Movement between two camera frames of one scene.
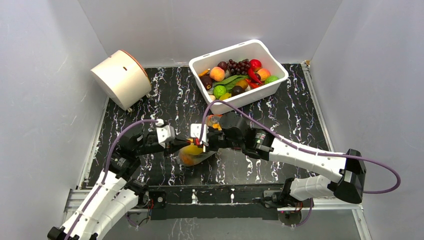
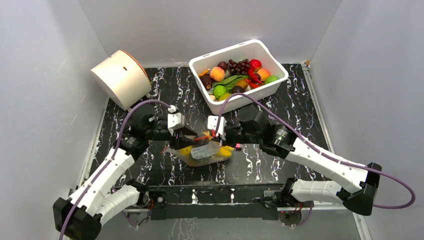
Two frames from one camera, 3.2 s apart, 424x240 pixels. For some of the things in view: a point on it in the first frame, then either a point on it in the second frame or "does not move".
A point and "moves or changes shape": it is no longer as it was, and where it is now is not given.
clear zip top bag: (192, 152) moves or changes shape
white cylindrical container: (124, 78) does not move
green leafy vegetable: (230, 82) does not move
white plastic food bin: (257, 49) does not move
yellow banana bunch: (192, 149) -> (225, 151)
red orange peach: (217, 74) does not move
